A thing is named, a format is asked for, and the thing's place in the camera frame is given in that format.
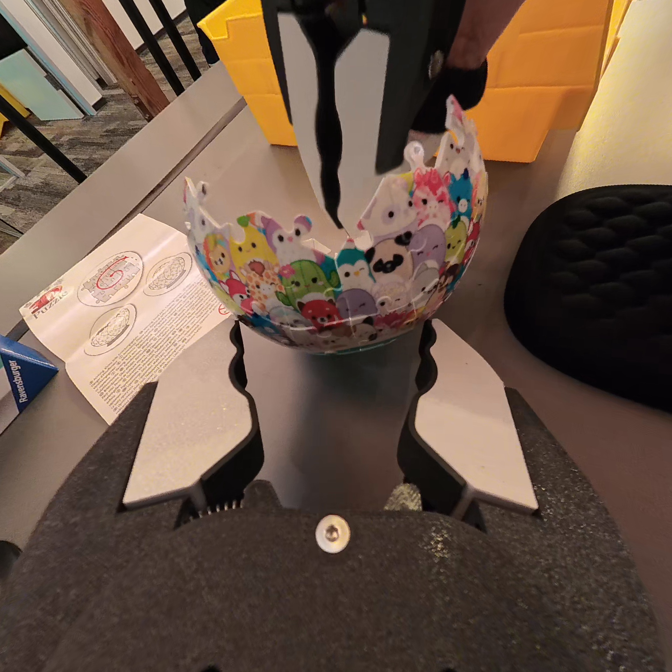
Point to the colourful puzzle box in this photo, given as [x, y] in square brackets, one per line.
[21, 378]

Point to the black round ball stand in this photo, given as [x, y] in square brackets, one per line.
[8, 561]

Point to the wooden beam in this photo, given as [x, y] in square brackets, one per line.
[115, 57]

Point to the yellow plastic bin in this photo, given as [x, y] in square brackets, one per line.
[252, 78]

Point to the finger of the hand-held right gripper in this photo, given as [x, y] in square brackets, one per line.
[362, 115]
[302, 94]

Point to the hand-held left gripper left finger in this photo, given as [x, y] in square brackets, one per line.
[189, 430]

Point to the partly built puzzle ball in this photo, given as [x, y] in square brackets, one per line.
[315, 283]

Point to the black metal table frame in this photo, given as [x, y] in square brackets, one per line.
[155, 52]

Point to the person's right hand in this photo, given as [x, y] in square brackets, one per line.
[477, 31]

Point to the black mesh armrest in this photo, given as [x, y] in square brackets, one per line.
[593, 294]

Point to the white instruction leaflet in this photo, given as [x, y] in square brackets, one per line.
[131, 336]

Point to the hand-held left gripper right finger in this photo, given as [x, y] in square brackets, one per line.
[467, 430]

